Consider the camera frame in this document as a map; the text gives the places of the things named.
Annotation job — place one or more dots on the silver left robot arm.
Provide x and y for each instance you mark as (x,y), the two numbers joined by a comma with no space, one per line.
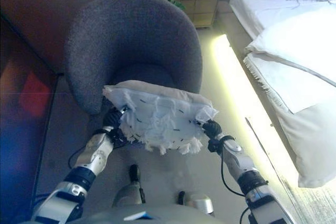
(89,155)

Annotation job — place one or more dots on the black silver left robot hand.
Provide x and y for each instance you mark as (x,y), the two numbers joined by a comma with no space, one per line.
(111,120)

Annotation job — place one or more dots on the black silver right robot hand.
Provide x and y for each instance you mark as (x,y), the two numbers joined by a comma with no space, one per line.
(213,129)

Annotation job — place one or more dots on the bed with white linen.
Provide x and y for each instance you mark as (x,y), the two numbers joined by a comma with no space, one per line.
(288,37)

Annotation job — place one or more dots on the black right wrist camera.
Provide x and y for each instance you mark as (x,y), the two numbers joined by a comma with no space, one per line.
(214,144)

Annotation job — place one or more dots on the silver robot torso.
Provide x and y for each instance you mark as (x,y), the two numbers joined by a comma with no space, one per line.
(118,214)

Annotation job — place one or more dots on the grey textured rug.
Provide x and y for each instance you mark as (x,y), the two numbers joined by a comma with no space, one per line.
(315,205)

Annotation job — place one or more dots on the white fringed cushion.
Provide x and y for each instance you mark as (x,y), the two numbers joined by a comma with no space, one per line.
(162,119)

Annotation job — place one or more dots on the light wooden nightstand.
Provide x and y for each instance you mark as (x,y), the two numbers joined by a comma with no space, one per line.
(199,6)

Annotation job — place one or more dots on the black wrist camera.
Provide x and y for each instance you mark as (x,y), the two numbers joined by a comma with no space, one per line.
(117,137)
(214,144)

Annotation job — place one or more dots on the glossy brown wooden cabinet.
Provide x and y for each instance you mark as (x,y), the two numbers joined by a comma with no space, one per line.
(31,51)

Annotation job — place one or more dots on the grey fabric armchair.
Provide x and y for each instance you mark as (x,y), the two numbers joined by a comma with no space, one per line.
(131,37)

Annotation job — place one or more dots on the silver robot leg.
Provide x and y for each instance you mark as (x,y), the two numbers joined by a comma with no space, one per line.
(200,203)
(128,192)

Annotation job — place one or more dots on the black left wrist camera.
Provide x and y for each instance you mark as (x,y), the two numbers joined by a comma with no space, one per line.
(117,137)

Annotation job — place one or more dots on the silver right robot leg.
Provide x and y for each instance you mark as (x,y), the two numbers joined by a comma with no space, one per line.
(200,203)

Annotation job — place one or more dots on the silver left robot leg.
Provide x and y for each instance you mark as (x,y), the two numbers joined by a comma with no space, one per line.
(128,192)

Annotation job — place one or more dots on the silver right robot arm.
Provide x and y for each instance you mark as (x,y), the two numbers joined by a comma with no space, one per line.
(244,163)

